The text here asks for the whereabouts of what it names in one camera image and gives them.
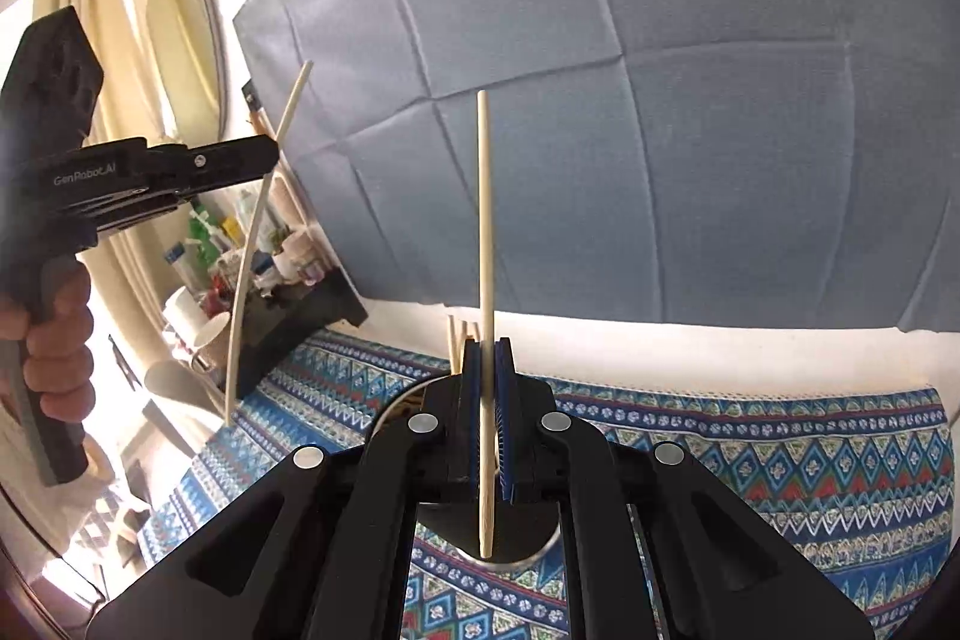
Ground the person's left hand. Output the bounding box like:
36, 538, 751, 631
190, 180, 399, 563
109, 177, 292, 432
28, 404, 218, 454
0, 269, 95, 428

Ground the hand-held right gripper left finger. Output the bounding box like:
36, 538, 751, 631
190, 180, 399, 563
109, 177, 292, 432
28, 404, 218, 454
86, 340, 482, 640

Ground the group of toiletry bottles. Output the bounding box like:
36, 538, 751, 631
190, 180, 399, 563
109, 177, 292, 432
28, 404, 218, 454
165, 182, 331, 311

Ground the oval wall mirror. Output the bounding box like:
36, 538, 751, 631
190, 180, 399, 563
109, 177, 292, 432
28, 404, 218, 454
145, 0, 228, 145

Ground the black cylindrical chopstick holder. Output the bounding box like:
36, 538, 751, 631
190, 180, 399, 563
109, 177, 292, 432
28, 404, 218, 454
373, 376, 563, 566

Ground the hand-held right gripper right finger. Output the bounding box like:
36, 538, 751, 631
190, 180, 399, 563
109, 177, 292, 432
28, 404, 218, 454
493, 338, 875, 640

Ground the blue patterned tablecloth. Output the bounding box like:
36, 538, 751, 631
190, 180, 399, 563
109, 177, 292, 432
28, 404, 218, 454
139, 329, 955, 640

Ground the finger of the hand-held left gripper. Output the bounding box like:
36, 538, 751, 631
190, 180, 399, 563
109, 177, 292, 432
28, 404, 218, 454
176, 134, 279, 195

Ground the white mug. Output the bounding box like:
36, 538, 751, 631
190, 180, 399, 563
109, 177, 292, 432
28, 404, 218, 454
163, 286, 232, 352

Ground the black side shelf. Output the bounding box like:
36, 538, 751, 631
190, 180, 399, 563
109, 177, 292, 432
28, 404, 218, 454
236, 275, 370, 399

